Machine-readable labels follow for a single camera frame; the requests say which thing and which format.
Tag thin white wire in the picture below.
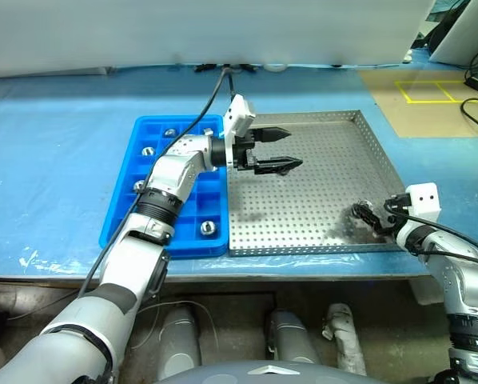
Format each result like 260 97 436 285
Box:
130 299 220 349

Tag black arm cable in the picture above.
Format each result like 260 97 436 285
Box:
386 210 478 270
77 66 237 299

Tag perforated steel tray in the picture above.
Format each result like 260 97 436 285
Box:
221 110 410 258

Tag grey robot torso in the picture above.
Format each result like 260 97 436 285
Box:
153 359 368 384

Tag dark background equipment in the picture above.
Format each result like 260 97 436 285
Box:
424 0 470 49

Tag white leaning panel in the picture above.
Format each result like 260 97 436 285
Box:
428 0 478 65

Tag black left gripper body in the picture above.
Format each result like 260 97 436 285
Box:
232 130 263 174

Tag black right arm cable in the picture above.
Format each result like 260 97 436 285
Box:
386 210 478 270

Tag white wrapped pipe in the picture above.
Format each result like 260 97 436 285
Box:
321 302 366 377

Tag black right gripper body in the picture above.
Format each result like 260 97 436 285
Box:
382 193 412 242

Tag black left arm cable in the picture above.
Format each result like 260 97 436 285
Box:
77 66 237 299

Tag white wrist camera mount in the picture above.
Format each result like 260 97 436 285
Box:
221 94 257 172
407 182 441 222

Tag grey robot leg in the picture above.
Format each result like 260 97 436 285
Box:
154 306 202 379
266 310 324 363

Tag blue compartment tray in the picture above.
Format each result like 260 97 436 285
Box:
98 114 230 260

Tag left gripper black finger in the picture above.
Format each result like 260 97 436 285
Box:
251 126 293 145
253 156 305 176

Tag grey left robot leg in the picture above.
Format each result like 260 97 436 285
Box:
154 306 202 379

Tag brown cardboard sheet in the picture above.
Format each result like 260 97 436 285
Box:
360 70 478 139

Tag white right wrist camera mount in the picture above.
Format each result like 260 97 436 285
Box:
407 182 441 222

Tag grey right robot leg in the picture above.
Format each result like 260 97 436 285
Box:
266 310 324 363

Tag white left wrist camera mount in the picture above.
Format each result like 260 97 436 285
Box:
221 94 257 172

